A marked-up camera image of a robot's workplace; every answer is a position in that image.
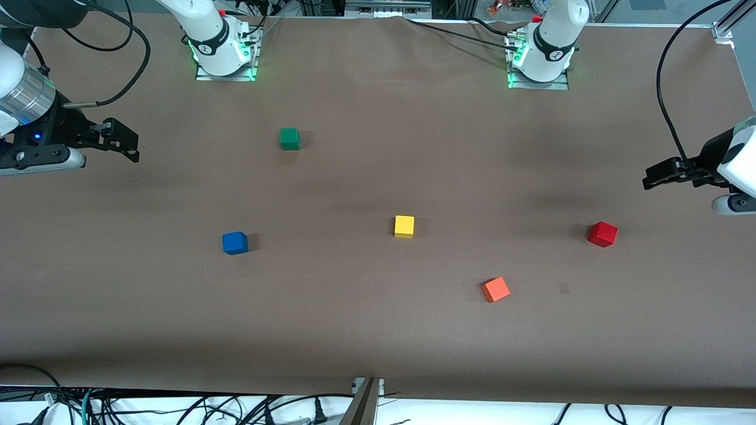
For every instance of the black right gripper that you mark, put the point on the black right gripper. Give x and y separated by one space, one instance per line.
64 127

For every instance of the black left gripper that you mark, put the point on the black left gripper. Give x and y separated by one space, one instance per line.
709 157

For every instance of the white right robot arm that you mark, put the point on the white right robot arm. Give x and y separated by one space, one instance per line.
207 29

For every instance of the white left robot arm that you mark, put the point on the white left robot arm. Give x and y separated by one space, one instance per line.
555 35

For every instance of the red cube block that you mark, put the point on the red cube block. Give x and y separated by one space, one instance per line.
602 234

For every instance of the blue cube block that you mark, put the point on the blue cube block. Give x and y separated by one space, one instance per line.
235 242

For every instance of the green cube block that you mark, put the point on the green cube block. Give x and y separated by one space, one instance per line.
289 139

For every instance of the orange cube block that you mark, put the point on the orange cube block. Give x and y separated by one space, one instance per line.
495 290

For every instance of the brown paper table cover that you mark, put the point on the brown paper table cover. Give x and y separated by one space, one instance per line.
378 147

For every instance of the yellow cube block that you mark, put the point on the yellow cube block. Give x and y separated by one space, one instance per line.
404 226

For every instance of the white table edge board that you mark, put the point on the white table edge board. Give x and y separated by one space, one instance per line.
531 415

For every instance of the grey metal box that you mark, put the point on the grey metal box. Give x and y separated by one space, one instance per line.
387 7

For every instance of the aluminium frame strut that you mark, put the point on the aluminium frame strut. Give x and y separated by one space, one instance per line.
725 28

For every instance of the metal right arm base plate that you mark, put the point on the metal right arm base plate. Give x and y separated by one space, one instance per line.
255 59

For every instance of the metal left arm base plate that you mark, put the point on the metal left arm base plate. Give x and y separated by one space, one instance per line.
534 85

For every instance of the aluminium profile post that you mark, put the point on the aluminium profile post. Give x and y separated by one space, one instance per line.
366 404

